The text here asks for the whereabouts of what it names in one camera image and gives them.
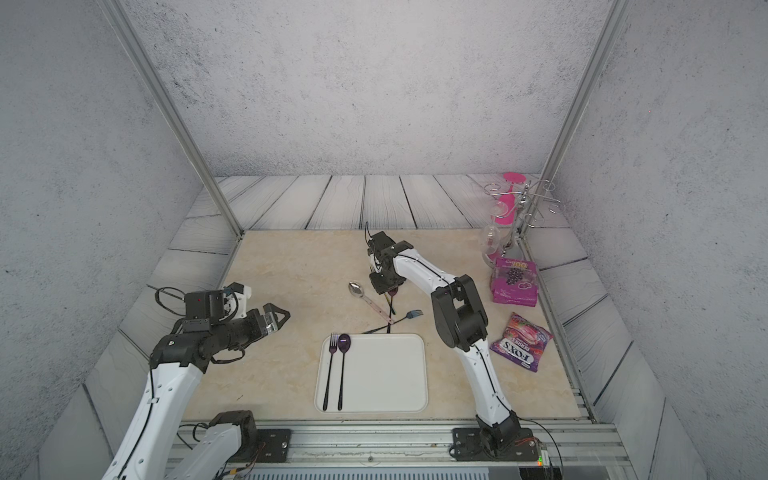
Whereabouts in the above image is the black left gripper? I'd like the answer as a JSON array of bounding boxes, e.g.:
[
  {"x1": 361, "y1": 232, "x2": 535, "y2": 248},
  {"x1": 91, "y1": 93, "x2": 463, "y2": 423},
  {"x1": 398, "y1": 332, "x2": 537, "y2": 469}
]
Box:
[{"x1": 212, "y1": 301, "x2": 291, "y2": 352}]

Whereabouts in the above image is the maroon purple spoon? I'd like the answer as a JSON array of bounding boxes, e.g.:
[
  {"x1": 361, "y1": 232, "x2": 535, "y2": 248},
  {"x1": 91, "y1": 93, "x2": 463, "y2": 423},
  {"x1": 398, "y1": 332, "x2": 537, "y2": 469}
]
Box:
[{"x1": 385, "y1": 288, "x2": 398, "y2": 334}]

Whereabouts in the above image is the silver spoon pink handle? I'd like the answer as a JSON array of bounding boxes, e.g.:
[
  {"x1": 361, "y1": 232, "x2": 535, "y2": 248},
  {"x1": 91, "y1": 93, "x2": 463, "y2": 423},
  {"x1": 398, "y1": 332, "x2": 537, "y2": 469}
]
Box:
[{"x1": 348, "y1": 282, "x2": 392, "y2": 325}]

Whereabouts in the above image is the dark purple fork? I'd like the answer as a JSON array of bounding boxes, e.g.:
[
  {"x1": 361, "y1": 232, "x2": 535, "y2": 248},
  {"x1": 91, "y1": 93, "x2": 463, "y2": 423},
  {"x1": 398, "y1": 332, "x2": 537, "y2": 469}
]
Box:
[{"x1": 322, "y1": 333, "x2": 340, "y2": 411}]

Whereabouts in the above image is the blue fork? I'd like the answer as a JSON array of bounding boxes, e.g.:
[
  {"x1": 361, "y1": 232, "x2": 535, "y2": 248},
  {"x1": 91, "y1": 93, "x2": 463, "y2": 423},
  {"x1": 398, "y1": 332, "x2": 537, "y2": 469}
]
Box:
[{"x1": 365, "y1": 310, "x2": 423, "y2": 334}]

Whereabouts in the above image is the dark purple spoon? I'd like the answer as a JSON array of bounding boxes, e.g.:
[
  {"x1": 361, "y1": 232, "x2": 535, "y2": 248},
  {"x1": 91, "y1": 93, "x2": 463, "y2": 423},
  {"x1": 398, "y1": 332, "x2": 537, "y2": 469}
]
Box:
[{"x1": 337, "y1": 333, "x2": 352, "y2": 411}]

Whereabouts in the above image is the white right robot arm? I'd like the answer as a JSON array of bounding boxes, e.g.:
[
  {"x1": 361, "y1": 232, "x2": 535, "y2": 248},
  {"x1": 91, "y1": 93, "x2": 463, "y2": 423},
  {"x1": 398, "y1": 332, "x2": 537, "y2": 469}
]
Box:
[{"x1": 366, "y1": 231, "x2": 522, "y2": 457}]

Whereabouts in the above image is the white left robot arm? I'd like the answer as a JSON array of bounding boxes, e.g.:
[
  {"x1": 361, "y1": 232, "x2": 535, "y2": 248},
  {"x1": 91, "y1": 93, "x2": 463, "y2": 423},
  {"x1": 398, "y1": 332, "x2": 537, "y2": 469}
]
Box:
[{"x1": 104, "y1": 303, "x2": 291, "y2": 479}]

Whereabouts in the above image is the clear wine glass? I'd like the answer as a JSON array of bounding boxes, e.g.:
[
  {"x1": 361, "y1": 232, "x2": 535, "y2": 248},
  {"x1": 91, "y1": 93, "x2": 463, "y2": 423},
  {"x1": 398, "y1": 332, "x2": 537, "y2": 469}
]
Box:
[{"x1": 480, "y1": 201, "x2": 510, "y2": 268}]

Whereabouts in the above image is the white rectangular tray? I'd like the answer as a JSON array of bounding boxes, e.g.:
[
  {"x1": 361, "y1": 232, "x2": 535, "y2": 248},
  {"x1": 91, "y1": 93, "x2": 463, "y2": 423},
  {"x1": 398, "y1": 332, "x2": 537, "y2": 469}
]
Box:
[{"x1": 314, "y1": 333, "x2": 428, "y2": 414}]

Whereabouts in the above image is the pink wine glass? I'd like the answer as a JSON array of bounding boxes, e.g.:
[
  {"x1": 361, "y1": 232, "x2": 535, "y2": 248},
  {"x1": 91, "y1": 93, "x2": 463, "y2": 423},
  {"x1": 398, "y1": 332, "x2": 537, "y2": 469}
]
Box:
[{"x1": 494, "y1": 172, "x2": 527, "y2": 226}]

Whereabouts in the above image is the magenta candy box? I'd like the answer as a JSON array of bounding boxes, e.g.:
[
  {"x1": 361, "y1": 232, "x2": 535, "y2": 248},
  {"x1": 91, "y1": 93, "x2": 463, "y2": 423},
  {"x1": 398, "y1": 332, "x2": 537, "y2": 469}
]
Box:
[{"x1": 490, "y1": 258, "x2": 539, "y2": 307}]

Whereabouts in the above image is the metal glass rack stand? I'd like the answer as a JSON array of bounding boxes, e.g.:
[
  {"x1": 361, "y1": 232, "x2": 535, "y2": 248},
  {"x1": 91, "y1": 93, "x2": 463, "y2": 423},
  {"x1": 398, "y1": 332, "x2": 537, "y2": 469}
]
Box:
[{"x1": 483, "y1": 175, "x2": 563, "y2": 258}]

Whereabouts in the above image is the purple Fox's candy bag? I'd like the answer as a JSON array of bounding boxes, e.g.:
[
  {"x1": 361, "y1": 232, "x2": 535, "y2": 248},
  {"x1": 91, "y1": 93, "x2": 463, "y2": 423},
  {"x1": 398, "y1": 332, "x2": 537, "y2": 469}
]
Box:
[{"x1": 490, "y1": 312, "x2": 553, "y2": 373}]

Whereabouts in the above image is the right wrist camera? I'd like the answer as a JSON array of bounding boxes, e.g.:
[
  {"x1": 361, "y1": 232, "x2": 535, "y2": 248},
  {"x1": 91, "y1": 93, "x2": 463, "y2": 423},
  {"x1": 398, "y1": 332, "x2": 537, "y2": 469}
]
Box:
[{"x1": 367, "y1": 231, "x2": 396, "y2": 259}]

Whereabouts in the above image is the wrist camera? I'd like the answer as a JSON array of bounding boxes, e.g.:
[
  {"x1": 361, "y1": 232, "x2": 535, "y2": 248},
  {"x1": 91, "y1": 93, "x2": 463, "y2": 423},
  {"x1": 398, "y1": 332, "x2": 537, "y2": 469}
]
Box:
[
  {"x1": 184, "y1": 282, "x2": 252, "y2": 323},
  {"x1": 367, "y1": 231, "x2": 396, "y2": 259}
]

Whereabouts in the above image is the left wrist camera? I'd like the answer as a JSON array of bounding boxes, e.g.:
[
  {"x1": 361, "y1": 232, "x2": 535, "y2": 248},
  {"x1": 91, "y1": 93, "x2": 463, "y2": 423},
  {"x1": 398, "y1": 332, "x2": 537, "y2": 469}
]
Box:
[{"x1": 184, "y1": 282, "x2": 252, "y2": 323}]

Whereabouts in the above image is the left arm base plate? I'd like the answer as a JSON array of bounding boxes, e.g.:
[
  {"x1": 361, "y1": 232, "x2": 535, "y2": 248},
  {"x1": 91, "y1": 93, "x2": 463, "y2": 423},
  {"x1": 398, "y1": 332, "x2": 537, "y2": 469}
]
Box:
[{"x1": 229, "y1": 429, "x2": 292, "y2": 464}]

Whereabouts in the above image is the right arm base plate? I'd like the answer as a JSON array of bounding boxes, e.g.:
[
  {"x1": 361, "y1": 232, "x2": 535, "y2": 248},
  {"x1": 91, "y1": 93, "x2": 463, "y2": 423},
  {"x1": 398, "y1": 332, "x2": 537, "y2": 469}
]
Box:
[{"x1": 448, "y1": 428, "x2": 541, "y2": 463}]

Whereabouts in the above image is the aluminium front rail frame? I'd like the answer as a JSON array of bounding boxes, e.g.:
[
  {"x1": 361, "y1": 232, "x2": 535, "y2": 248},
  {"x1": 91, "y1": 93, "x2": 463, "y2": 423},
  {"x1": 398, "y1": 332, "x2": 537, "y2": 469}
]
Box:
[{"x1": 225, "y1": 419, "x2": 636, "y2": 479}]

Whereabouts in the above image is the aluminium right corner post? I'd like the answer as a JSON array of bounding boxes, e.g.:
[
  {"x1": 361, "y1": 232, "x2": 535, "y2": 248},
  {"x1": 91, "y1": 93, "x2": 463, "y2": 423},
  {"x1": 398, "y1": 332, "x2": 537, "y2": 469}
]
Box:
[{"x1": 519, "y1": 0, "x2": 630, "y2": 237}]

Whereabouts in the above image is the aluminium corner post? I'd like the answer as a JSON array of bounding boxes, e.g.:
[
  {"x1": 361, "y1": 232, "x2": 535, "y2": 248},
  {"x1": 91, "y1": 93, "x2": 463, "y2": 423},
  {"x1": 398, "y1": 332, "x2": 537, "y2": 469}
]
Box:
[
  {"x1": 99, "y1": 0, "x2": 245, "y2": 239},
  {"x1": 519, "y1": 0, "x2": 630, "y2": 237}
]

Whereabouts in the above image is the aluminium left corner post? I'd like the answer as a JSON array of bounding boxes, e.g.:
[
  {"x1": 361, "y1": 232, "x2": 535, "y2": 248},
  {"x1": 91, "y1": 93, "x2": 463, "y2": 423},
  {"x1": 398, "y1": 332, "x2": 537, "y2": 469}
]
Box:
[{"x1": 99, "y1": 0, "x2": 245, "y2": 239}]

